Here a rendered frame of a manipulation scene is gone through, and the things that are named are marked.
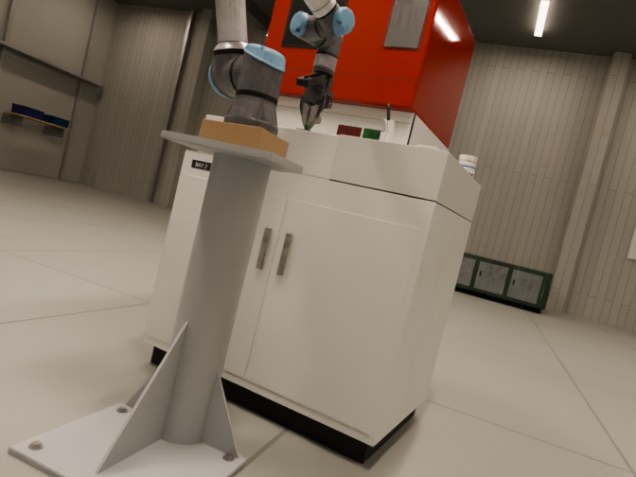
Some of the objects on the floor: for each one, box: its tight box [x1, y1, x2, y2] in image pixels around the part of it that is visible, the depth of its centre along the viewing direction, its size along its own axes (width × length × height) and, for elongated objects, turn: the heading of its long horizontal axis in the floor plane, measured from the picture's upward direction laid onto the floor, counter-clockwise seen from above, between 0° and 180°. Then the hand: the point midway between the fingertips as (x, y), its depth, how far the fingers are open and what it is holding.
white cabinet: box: [142, 150, 471, 464], centre depth 192 cm, size 64×96×82 cm, turn 165°
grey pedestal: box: [8, 130, 303, 477], centre depth 129 cm, size 51×44×82 cm
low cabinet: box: [454, 252, 554, 314], centre depth 879 cm, size 168×154×66 cm
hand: (306, 127), depth 166 cm, fingers closed
